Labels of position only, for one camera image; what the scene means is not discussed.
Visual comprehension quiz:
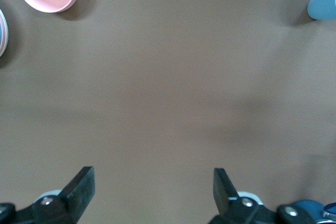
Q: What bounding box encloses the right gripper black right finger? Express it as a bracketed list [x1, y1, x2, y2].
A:
[208, 167, 316, 224]

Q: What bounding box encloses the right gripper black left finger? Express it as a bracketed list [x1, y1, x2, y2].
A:
[0, 166, 96, 224]

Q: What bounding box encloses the brown table cloth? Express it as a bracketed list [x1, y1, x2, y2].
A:
[0, 0, 336, 224]

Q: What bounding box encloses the beige plate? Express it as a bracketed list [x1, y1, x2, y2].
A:
[0, 7, 10, 58]

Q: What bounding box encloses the blue cup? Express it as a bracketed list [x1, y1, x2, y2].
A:
[307, 0, 336, 22]

